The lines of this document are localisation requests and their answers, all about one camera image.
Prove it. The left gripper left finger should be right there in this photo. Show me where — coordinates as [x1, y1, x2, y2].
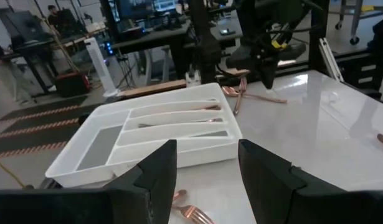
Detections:
[104, 139, 177, 224]

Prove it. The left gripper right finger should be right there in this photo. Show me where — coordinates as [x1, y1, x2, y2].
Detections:
[238, 138, 343, 224]

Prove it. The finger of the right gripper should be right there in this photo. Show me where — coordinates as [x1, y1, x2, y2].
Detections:
[260, 61, 272, 90]
[269, 61, 280, 90]

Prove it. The copper fork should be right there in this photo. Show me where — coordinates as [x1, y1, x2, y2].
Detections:
[232, 77, 248, 116]
[170, 203, 216, 224]

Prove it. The white plastic cutlery tray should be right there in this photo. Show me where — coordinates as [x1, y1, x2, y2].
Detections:
[44, 82, 244, 189]

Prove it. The black aluminium stand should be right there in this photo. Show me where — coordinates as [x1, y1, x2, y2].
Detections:
[308, 0, 331, 75]

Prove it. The white power block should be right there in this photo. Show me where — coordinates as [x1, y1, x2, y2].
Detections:
[185, 69, 202, 89]

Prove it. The wooden table board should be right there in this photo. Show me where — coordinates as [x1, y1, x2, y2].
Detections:
[118, 67, 251, 99]

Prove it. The red and black box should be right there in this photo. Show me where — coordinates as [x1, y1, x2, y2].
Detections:
[55, 72, 92, 98]

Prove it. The white tower fan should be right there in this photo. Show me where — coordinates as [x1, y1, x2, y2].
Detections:
[83, 37, 119, 98]

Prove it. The black mat striped edge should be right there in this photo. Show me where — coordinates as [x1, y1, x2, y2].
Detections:
[0, 95, 89, 123]
[0, 124, 80, 159]
[0, 108, 83, 140]

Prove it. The black standing desk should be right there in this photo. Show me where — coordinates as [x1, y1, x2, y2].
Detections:
[10, 37, 60, 96]

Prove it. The small black monitor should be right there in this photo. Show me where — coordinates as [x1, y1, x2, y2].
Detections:
[4, 10, 44, 44]

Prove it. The yellow cable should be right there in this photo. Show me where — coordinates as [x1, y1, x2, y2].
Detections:
[0, 154, 26, 189]

